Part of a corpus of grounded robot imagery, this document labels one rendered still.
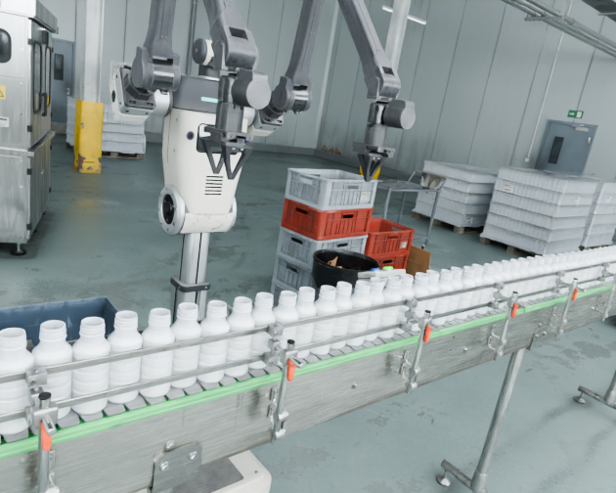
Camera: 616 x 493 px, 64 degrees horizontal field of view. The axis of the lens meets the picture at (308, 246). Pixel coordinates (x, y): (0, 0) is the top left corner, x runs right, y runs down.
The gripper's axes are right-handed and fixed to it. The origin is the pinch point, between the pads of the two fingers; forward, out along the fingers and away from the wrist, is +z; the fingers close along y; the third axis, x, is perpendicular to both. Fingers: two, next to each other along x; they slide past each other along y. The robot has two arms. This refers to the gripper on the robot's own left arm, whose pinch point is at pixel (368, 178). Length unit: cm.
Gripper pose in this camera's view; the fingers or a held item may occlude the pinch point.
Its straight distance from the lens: 137.6
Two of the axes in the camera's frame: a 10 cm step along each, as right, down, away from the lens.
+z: -1.5, 9.6, 2.5
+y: -6.1, -2.9, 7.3
